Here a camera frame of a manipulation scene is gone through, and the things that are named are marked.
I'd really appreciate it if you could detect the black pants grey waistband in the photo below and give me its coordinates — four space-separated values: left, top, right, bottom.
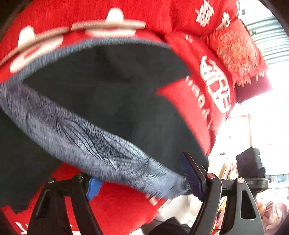
1 39 208 212

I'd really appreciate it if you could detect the operator black trouser leg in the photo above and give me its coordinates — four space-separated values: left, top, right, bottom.
148 217 191 235

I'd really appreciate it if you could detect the red embroidered cushion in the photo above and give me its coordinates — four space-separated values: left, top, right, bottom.
202 19 268 86

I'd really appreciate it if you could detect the red wedding bedspread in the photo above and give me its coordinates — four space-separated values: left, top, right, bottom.
1 1 270 234

